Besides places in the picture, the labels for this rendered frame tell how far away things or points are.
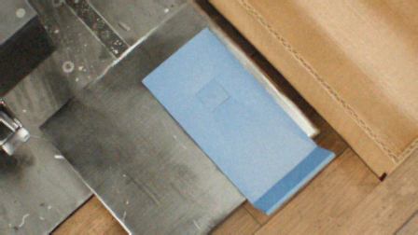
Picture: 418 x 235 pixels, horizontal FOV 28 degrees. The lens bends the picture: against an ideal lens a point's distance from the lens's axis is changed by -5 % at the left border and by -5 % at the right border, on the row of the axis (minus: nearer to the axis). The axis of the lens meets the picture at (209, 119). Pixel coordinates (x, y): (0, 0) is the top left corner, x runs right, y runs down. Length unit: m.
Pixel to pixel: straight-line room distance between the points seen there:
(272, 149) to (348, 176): 0.07
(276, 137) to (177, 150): 0.08
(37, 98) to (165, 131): 0.12
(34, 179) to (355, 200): 0.27
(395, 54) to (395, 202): 0.13
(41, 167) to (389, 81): 0.30
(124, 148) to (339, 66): 0.19
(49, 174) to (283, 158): 0.20
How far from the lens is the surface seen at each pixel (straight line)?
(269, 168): 0.68
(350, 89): 0.72
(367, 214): 0.71
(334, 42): 0.73
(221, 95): 0.70
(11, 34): 0.67
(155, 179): 0.69
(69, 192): 0.72
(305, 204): 0.70
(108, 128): 0.70
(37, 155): 0.73
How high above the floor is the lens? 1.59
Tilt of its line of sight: 75 degrees down
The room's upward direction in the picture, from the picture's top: 8 degrees counter-clockwise
